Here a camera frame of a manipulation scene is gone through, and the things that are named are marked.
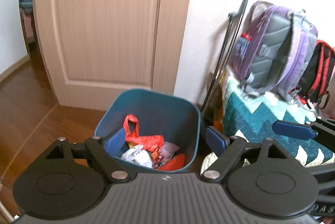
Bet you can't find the pink paper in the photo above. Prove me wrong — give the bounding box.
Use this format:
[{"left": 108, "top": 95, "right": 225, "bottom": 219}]
[{"left": 159, "top": 142, "right": 179, "bottom": 163}]

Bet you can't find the teal trash bin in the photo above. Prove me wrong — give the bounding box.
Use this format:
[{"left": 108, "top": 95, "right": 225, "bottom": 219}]
[{"left": 94, "top": 89, "right": 201, "bottom": 173}]

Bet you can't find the white crumpled paper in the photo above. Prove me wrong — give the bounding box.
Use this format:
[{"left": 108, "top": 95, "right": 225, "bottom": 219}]
[{"left": 121, "top": 145, "right": 153, "bottom": 168}]

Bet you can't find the red plastic bag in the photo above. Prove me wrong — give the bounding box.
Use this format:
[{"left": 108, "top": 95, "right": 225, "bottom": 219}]
[{"left": 122, "top": 114, "right": 165, "bottom": 153}]

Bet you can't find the orange textured plastic piece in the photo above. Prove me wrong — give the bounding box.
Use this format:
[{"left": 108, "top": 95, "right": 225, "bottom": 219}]
[{"left": 157, "top": 154, "right": 186, "bottom": 172}]

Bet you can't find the teal zigzag quilt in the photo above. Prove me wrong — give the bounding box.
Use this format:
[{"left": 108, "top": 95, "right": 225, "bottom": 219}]
[{"left": 219, "top": 72, "right": 334, "bottom": 167}]

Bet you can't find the red black backpack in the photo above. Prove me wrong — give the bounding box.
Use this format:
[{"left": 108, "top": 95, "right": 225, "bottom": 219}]
[{"left": 291, "top": 40, "right": 334, "bottom": 110}]

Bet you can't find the purple grey backpack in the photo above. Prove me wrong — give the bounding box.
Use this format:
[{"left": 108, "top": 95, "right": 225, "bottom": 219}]
[{"left": 232, "top": 1, "right": 318, "bottom": 102}]

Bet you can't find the beige wooden door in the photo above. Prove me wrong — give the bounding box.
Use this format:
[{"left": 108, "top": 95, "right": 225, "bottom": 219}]
[{"left": 33, "top": 0, "right": 189, "bottom": 110}]

